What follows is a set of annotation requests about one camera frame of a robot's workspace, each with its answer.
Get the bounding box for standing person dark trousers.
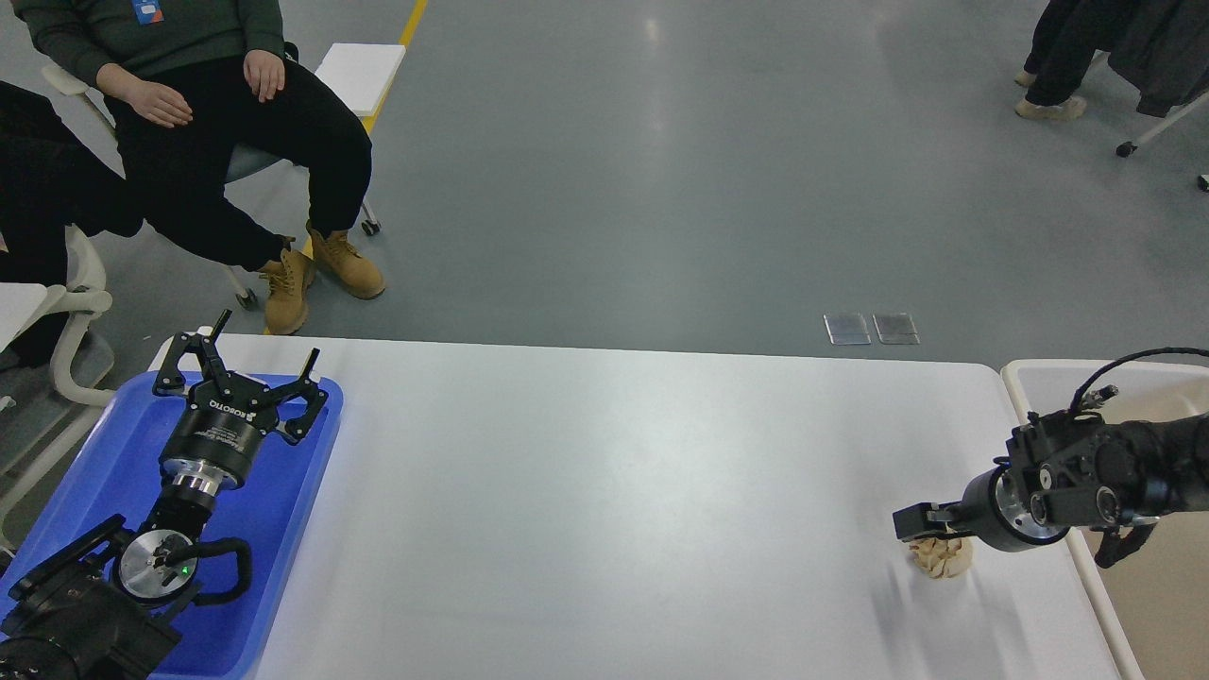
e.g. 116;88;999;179
1013;1;1139;121

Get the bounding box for white chair at left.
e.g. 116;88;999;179
1;225;115;519

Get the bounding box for white foam board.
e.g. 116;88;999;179
316;42;406;119

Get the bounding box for brown paper ball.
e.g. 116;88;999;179
908;537;974;580

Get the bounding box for left metal floor plate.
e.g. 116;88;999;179
825;313;872;346

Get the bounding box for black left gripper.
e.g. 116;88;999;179
152;309;330;492

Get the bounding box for right metal floor plate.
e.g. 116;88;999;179
873;313;921;346

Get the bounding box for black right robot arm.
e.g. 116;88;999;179
893;378;1208;567

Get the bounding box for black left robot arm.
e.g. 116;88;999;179
2;332;345;679

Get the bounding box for metal floor plate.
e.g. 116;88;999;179
873;313;921;346
825;313;872;346

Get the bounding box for person in black left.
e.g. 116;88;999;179
0;81;145;369

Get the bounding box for beige waste bin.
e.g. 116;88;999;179
1000;358;1209;680

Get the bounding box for chair with dark coat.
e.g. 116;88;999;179
1107;1;1208;123

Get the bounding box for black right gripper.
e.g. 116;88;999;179
893;466;1070;553

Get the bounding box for blue plastic tray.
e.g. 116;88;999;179
2;373;345;679

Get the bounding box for seated person green sweater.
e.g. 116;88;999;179
12;1;387;334

